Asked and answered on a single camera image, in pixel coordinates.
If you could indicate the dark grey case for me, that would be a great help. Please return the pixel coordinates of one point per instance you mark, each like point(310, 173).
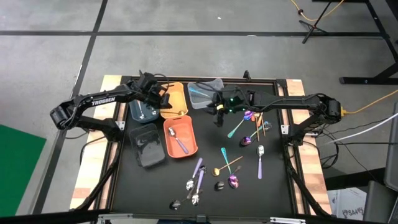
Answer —
point(379, 202)

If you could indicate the orange plastic bin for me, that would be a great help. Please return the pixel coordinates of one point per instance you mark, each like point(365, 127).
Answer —
point(186, 137)

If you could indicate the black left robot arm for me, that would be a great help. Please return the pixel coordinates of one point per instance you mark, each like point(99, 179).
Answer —
point(102, 101)

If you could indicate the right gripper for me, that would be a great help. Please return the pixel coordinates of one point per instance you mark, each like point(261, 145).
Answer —
point(233, 101)

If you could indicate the black metal frame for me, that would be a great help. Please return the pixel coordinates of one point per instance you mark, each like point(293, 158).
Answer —
point(367, 80)

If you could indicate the clear plastic bin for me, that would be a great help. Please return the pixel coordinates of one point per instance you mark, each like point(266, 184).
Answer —
point(199, 101)

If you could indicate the yellow plastic bin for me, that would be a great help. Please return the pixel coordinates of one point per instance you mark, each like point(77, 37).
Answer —
point(178, 99)

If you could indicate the black frame clamp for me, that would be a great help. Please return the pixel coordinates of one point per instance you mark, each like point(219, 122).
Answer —
point(247, 75)

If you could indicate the blue-grey plastic bin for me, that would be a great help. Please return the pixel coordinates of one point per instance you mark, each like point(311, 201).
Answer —
point(135, 109)

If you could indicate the silver metal bracket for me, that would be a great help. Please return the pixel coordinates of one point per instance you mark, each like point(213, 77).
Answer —
point(284, 129)
point(120, 125)

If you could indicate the gold spoon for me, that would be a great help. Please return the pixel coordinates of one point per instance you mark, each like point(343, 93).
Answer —
point(215, 171)
point(257, 130)
point(263, 127)

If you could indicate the smoked transparent plastic bin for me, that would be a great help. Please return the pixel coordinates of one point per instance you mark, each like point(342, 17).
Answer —
point(146, 146)

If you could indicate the green mat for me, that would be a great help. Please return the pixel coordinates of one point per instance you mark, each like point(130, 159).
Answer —
point(18, 171)

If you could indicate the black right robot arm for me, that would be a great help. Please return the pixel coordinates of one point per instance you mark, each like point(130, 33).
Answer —
point(289, 101)

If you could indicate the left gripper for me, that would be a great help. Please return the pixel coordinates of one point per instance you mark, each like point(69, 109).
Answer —
point(149, 88)

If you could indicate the white cardboard box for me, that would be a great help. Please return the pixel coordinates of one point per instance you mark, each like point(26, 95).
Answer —
point(348, 205)

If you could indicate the black tripod stand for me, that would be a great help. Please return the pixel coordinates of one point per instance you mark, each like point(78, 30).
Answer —
point(314, 26)

